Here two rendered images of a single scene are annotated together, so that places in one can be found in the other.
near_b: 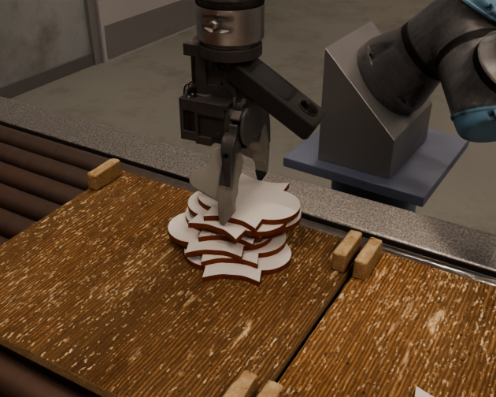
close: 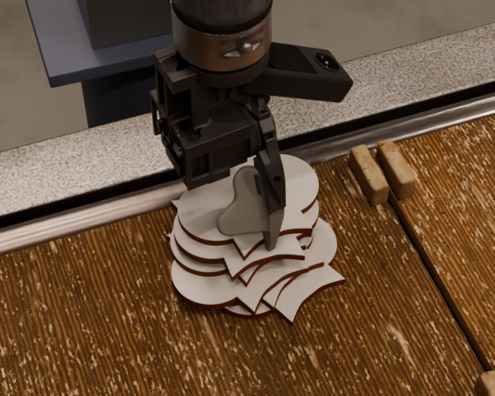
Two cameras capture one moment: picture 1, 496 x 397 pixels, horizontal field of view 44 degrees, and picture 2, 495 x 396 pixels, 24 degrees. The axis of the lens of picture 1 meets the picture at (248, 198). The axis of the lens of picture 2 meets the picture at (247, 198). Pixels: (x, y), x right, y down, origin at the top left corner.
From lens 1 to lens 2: 69 cm
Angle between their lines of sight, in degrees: 42
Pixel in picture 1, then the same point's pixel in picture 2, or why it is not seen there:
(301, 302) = (399, 266)
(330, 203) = not seen: hidden behind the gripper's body
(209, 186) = (249, 221)
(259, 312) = (383, 309)
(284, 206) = (296, 177)
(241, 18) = (269, 20)
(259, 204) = not seen: hidden behind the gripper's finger
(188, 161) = not seen: outside the picture
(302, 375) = (494, 335)
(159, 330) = not seen: outside the picture
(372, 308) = (455, 219)
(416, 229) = (355, 89)
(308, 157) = (78, 55)
